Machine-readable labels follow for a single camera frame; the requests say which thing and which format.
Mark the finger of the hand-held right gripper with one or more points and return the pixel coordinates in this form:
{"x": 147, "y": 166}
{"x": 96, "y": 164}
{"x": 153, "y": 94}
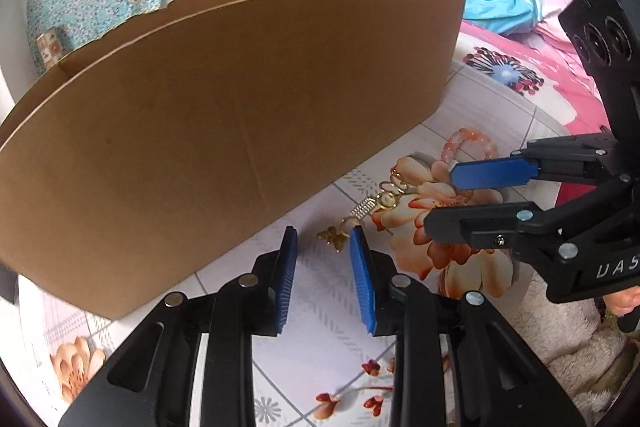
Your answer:
{"x": 450, "y": 222}
{"x": 490, "y": 173}

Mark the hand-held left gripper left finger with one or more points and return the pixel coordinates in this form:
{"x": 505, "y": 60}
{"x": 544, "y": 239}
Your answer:
{"x": 287, "y": 277}

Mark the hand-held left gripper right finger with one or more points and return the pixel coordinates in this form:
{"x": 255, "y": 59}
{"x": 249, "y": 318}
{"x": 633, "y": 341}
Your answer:
{"x": 362, "y": 287}

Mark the gold butterfly pendant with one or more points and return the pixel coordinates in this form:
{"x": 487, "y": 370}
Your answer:
{"x": 331, "y": 236}

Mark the brown cardboard box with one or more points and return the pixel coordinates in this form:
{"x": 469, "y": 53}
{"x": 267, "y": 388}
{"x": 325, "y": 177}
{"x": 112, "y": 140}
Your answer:
{"x": 200, "y": 132}

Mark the person's right hand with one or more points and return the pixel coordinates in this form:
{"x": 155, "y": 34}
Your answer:
{"x": 617, "y": 304}

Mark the pink floral blanket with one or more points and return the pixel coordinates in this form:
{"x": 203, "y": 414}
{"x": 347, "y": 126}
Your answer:
{"x": 550, "y": 72}

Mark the grey plaid floral mat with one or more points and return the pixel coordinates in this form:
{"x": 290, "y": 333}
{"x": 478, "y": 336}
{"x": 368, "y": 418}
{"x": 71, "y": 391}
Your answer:
{"x": 310, "y": 357}

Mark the white fleece blanket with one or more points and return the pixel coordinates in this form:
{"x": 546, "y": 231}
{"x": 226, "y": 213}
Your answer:
{"x": 565, "y": 337}

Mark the small patterned box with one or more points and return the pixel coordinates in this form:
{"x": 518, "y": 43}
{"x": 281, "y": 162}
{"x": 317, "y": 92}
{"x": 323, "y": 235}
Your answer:
{"x": 50, "y": 49}

